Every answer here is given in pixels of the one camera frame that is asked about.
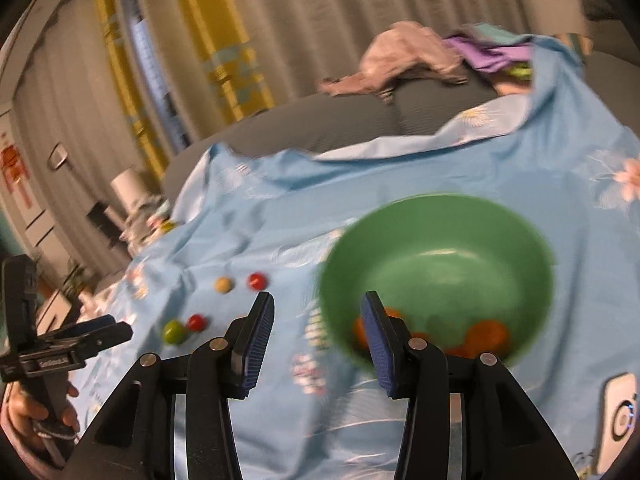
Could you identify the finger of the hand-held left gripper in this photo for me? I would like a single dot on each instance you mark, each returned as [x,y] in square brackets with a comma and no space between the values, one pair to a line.
[97,324]
[110,336]

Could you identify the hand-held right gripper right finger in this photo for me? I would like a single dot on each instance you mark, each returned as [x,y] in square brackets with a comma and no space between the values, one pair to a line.
[374,335]

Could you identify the black box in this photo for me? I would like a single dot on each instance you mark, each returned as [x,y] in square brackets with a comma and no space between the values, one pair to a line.
[102,219]

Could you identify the yellow patterned curtain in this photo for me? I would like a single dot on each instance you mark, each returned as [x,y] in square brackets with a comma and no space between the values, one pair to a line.
[220,40]

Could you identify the white cabinet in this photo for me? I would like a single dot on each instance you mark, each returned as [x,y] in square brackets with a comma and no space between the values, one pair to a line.
[25,200]

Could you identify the small yellow kumquat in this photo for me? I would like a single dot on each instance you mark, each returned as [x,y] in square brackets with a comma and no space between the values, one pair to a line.
[223,285]

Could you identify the person's left hand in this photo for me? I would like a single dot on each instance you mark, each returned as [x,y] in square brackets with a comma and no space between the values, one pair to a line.
[27,410]

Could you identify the green cloth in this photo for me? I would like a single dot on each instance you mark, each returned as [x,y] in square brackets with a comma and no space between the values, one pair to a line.
[521,71]

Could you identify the white electronic device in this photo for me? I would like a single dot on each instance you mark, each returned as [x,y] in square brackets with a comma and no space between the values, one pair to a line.
[619,415]

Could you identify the blue floral bed sheet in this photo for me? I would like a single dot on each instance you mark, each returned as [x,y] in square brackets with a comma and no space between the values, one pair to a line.
[250,220]

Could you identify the red cherry tomato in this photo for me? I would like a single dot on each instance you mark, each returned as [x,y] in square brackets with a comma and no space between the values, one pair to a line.
[196,322]
[257,281]

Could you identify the pink cloth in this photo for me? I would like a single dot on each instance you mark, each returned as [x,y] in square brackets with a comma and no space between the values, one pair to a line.
[400,55]

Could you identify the green bowl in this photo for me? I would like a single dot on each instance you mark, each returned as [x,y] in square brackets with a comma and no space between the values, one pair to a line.
[450,270]

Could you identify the purple cloth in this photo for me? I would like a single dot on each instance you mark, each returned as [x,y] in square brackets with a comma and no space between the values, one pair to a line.
[485,55]

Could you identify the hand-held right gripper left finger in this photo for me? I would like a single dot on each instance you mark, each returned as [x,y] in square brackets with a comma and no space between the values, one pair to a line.
[260,332]

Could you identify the white cylinder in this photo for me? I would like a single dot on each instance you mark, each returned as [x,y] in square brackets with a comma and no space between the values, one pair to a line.
[127,186]

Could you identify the beige curtain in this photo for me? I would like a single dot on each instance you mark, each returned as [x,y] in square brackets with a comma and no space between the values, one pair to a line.
[375,5]

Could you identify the grey sofa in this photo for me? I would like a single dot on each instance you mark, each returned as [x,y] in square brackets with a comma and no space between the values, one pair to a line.
[325,125]

